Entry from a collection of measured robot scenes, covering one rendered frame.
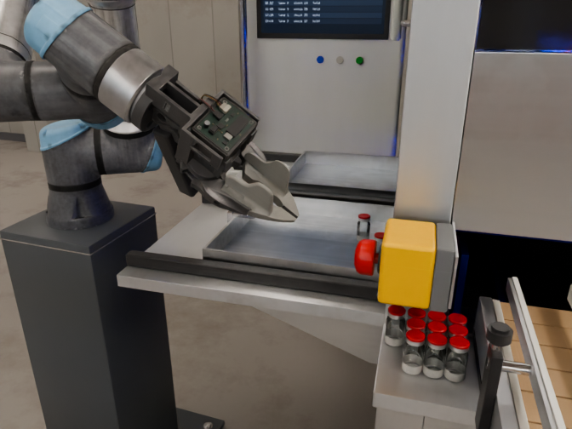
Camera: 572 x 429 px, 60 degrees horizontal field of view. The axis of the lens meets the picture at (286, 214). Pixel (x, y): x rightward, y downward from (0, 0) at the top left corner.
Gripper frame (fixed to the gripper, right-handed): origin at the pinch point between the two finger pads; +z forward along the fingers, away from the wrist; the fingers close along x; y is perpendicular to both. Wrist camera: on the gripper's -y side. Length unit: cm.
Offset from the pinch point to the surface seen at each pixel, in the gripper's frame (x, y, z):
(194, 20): 239, -267, -154
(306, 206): 21.4, -31.3, 2.4
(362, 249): -0.6, 5.3, 8.8
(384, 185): 42, -38, 14
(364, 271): -1.9, 4.3, 10.4
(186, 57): 223, -292, -145
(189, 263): -5.1, -20.9, -6.8
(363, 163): 51, -48, 8
